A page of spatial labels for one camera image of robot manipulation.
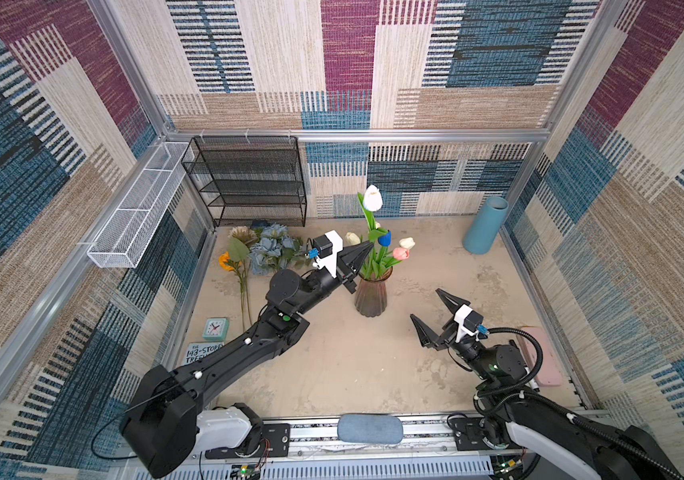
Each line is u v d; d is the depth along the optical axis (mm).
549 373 824
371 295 964
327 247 528
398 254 729
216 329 897
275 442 732
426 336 662
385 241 756
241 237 1089
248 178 1087
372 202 510
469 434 729
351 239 755
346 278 573
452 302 731
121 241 701
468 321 605
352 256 595
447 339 649
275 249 999
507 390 590
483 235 1028
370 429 727
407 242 812
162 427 397
